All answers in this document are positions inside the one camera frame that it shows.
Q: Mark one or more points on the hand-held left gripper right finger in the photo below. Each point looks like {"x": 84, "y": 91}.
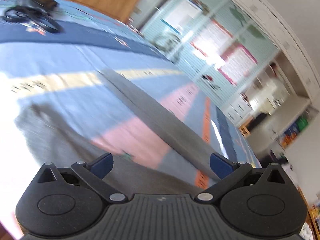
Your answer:
{"x": 220, "y": 165}

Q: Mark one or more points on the white overhead cabinets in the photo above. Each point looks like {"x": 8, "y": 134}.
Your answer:
{"x": 275, "y": 30}

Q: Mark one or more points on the grey knit pants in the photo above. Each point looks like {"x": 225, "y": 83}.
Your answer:
{"x": 150, "y": 112}

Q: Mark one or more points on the striped bed sheet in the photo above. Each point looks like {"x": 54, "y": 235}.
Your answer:
{"x": 50, "y": 55}

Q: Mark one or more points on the blue-framed poster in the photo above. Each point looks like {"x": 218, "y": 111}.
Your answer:
{"x": 182, "y": 15}

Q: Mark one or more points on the green bag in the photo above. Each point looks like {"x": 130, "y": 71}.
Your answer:
{"x": 302, "y": 123}

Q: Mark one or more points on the black leather handbag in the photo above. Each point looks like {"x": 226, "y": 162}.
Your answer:
{"x": 35, "y": 2}

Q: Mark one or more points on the pink-framed poster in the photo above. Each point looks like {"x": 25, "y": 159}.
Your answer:
{"x": 237, "y": 63}
{"x": 211, "y": 40}

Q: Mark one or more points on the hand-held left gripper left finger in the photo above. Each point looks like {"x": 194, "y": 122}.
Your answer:
{"x": 102, "y": 163}

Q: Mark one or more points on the white drawer cabinet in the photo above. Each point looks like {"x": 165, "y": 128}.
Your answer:
{"x": 238, "y": 108}

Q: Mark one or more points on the wooden chair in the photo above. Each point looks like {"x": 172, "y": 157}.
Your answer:
{"x": 246, "y": 127}

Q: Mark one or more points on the white door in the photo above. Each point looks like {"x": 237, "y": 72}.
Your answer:
{"x": 275, "y": 127}

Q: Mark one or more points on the sliding-door wardrobe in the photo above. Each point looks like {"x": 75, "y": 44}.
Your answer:
{"x": 200, "y": 62}

